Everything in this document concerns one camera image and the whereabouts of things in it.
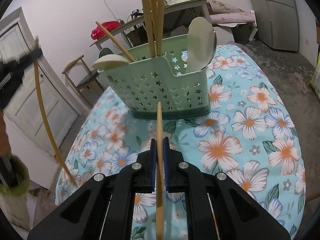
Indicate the floral blue tablecloth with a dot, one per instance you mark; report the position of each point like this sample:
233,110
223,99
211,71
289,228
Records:
248,134

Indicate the wooden chair dark seat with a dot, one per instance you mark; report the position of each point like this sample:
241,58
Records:
83,80

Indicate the white door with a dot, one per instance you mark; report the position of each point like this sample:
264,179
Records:
62,109

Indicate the white ceramic soup spoon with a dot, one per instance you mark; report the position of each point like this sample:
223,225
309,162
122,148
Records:
110,61

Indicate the green plastic utensil basket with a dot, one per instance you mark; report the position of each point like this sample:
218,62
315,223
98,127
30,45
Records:
150,80

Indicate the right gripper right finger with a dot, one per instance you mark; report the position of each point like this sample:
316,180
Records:
174,180

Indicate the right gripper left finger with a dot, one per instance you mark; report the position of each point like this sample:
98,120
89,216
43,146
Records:
146,176

